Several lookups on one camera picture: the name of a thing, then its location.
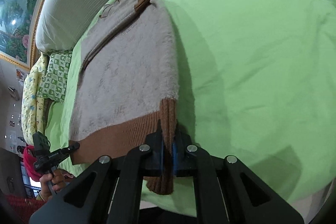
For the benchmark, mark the person's left hand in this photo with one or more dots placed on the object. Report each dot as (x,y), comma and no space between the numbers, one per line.
(54,183)

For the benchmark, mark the beige brown knit sweater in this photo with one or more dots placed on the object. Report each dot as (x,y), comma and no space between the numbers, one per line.
(127,85)

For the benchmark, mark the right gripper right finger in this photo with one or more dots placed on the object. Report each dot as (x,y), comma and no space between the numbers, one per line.
(226,190)

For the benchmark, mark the green white patterned pillow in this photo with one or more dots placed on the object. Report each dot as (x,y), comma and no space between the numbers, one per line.
(53,84)

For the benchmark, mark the yellow floral quilt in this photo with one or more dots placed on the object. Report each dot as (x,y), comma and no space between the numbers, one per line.
(33,114)

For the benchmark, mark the framed landscape painting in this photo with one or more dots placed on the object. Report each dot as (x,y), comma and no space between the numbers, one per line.
(21,3)

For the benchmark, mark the red sleeve forearm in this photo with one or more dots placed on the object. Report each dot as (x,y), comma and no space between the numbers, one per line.
(28,160)

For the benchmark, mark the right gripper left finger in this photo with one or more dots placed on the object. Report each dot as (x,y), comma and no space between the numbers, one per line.
(109,191)

